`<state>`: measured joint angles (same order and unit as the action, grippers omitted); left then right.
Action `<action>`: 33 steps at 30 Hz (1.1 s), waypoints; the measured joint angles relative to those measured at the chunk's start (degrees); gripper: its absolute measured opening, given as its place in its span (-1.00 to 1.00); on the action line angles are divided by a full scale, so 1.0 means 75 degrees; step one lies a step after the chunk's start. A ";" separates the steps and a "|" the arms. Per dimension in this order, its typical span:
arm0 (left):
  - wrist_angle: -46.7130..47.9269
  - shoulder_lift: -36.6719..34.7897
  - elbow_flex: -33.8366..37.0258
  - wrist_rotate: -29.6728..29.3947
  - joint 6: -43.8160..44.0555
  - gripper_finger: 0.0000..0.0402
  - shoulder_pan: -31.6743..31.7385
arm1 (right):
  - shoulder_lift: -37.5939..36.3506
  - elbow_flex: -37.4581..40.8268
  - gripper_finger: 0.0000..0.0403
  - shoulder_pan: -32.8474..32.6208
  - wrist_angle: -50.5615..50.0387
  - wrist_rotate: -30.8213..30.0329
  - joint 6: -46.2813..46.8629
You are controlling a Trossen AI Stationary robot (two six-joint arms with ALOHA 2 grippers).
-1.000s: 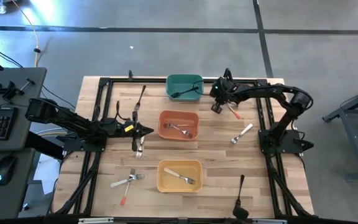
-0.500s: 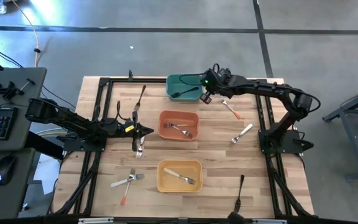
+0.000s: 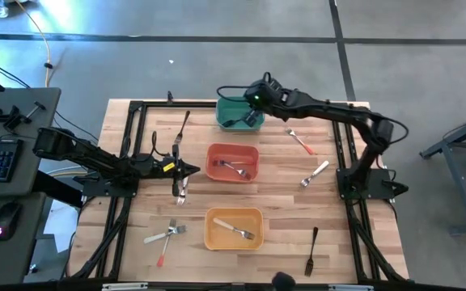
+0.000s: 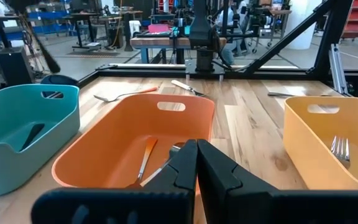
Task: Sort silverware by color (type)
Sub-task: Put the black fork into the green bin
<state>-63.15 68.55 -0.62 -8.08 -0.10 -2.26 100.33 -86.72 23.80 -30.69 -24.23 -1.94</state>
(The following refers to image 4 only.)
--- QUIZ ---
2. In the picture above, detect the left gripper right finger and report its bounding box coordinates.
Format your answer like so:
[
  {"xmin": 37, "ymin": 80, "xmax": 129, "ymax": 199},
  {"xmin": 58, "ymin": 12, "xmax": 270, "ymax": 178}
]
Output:
[{"xmin": 197, "ymin": 139, "xmax": 358, "ymax": 224}]

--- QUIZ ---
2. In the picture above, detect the black table frame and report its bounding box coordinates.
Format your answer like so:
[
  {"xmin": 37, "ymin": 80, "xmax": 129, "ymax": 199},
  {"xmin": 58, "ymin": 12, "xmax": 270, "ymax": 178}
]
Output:
[{"xmin": 78, "ymin": 0, "xmax": 358, "ymax": 100}]

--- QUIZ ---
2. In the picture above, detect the black computer tower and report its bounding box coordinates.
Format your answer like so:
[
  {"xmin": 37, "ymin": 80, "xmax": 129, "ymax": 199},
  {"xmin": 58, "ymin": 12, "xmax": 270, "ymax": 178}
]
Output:
[{"xmin": 0, "ymin": 46, "xmax": 35, "ymax": 86}]

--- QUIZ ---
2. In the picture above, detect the wooden workbench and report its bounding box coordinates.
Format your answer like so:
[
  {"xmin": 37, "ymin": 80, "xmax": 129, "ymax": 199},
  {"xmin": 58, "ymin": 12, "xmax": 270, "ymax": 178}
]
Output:
[{"xmin": 129, "ymin": 35, "xmax": 228, "ymax": 65}]

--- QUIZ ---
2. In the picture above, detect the silver aluminium profile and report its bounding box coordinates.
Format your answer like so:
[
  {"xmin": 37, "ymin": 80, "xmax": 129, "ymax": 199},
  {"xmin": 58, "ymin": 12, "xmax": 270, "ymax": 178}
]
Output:
[{"xmin": 328, "ymin": 43, "xmax": 350, "ymax": 96}]

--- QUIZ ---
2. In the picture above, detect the pink box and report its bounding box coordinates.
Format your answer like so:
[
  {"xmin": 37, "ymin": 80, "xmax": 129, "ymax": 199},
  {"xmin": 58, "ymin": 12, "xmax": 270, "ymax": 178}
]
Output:
[{"xmin": 147, "ymin": 24, "xmax": 172, "ymax": 34}]

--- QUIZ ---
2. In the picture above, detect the white round pillar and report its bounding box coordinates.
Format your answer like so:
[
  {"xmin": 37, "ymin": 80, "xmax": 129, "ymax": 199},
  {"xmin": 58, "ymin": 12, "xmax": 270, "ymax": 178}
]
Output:
[{"xmin": 286, "ymin": 0, "xmax": 324, "ymax": 50}]

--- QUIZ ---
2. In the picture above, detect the orange plastic bin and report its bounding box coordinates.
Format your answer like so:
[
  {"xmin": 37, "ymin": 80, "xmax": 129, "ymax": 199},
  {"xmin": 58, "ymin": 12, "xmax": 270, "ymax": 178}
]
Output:
[{"xmin": 51, "ymin": 93, "xmax": 216, "ymax": 191}]

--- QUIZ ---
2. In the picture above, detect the yellow plastic bin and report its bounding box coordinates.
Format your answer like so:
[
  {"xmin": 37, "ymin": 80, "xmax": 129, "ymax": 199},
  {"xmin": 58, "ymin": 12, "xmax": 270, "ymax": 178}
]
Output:
[{"xmin": 283, "ymin": 95, "xmax": 358, "ymax": 191}]

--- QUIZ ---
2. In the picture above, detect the orange-handled fork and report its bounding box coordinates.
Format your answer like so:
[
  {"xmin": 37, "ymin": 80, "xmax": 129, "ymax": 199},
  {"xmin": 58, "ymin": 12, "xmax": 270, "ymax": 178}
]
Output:
[
  {"xmin": 93, "ymin": 86, "xmax": 159, "ymax": 103},
  {"xmin": 126, "ymin": 136, "xmax": 159, "ymax": 189},
  {"xmin": 139, "ymin": 142, "xmax": 186, "ymax": 187}
]

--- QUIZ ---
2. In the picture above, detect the black fork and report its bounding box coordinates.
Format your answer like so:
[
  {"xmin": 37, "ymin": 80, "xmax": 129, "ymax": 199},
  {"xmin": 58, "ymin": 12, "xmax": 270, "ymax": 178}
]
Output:
[{"xmin": 267, "ymin": 91, "xmax": 332, "ymax": 98}]

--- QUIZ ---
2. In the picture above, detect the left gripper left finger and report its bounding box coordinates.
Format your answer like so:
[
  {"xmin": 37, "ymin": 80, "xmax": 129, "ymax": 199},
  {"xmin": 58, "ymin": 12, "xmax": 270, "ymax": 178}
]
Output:
[{"xmin": 31, "ymin": 139, "xmax": 198, "ymax": 224}]

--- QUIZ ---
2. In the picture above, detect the person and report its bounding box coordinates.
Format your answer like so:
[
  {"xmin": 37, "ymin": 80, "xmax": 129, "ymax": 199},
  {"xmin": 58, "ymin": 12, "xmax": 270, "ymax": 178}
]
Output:
[{"xmin": 214, "ymin": 0, "xmax": 251, "ymax": 65}]

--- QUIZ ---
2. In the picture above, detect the dark round stool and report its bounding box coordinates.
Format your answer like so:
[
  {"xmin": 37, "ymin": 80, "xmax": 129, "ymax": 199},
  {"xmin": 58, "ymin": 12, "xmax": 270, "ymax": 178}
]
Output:
[{"xmin": 40, "ymin": 74, "xmax": 80, "ymax": 87}]

